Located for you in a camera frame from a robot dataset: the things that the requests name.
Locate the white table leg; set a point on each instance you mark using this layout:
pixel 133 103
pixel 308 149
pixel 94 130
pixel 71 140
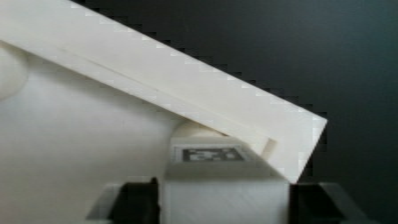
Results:
pixel 222 188

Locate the white square table top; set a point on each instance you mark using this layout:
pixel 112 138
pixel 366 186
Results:
pixel 100 91

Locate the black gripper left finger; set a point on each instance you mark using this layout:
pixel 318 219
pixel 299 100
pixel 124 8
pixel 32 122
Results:
pixel 126 205

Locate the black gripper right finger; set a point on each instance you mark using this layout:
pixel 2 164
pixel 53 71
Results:
pixel 322 205

